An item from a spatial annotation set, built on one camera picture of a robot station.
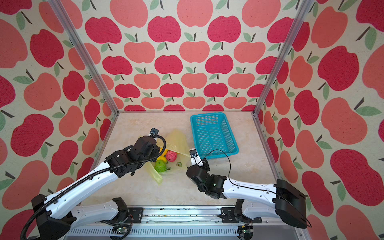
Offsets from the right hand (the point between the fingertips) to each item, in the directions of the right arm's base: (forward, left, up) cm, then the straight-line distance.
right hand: (198, 156), depth 78 cm
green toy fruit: (-3, +22, -10) cm, 24 cm away
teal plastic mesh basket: (+27, -9, -17) cm, 33 cm away
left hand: (0, +21, +7) cm, 22 cm away
